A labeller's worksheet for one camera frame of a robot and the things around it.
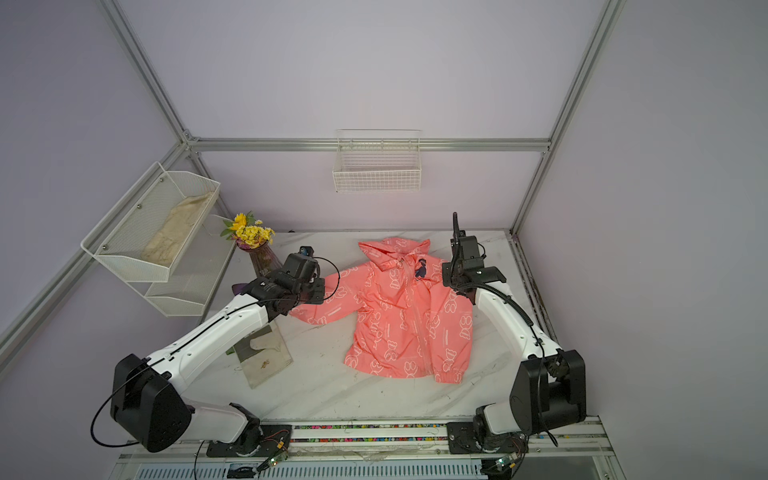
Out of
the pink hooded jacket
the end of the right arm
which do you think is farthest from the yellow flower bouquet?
the end of the right arm

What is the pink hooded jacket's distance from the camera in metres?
0.85

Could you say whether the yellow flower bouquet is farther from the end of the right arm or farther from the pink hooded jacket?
the end of the right arm
